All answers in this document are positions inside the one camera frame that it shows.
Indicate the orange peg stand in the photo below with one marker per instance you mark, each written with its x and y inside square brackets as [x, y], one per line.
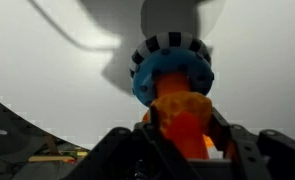
[183, 115]

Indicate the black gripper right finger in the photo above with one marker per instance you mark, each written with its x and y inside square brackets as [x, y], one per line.
[270, 155]

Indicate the white round table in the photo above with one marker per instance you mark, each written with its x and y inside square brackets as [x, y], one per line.
[64, 63]

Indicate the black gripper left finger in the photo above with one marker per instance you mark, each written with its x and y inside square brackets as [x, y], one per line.
[139, 154]

